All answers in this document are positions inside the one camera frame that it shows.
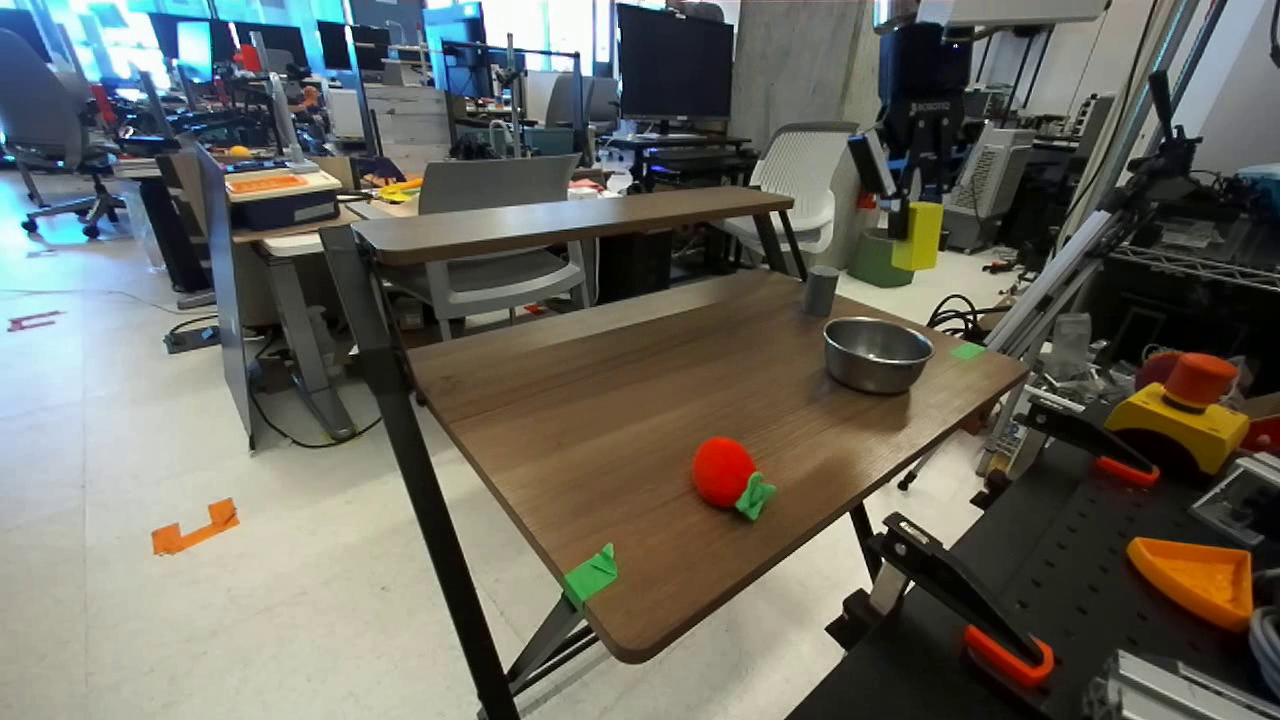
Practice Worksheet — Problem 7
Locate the green tape corner marker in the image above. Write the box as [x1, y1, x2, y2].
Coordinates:
[563, 543, 621, 610]

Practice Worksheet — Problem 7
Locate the grey office chair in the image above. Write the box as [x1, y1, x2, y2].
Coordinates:
[420, 155, 590, 342]

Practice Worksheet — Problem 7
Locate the orange tape floor marker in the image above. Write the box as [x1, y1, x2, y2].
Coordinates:
[153, 496, 242, 558]

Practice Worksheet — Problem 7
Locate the yellow emergency stop box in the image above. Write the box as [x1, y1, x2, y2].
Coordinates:
[1104, 352, 1253, 478]

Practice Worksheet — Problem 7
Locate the black perforated breadboard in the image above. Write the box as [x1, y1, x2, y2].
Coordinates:
[788, 444, 1271, 720]

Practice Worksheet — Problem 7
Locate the yellow bin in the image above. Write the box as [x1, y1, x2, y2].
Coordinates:
[894, 202, 945, 274]

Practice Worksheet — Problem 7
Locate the red plush strawberry toy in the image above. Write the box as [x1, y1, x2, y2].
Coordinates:
[694, 435, 778, 526]

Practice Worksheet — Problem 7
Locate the silver metal pot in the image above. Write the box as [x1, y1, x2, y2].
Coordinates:
[824, 316, 938, 397]

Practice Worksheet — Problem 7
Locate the black rolling office chair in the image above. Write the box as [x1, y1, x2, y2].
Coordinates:
[0, 28, 123, 242]

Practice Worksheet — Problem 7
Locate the rear wooden desk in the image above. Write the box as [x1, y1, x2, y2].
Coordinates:
[324, 184, 791, 268]

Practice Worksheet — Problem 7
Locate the black orange bar clamp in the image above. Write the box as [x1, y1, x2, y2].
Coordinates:
[872, 514, 1056, 692]

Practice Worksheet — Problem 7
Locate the orange triangular plastic piece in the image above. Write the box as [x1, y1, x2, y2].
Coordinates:
[1127, 535, 1255, 634]

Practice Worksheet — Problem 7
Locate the green tape left marker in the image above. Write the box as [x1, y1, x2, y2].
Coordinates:
[953, 342, 990, 362]

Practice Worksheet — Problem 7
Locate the black computer monitor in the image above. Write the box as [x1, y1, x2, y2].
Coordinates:
[621, 3, 732, 118]

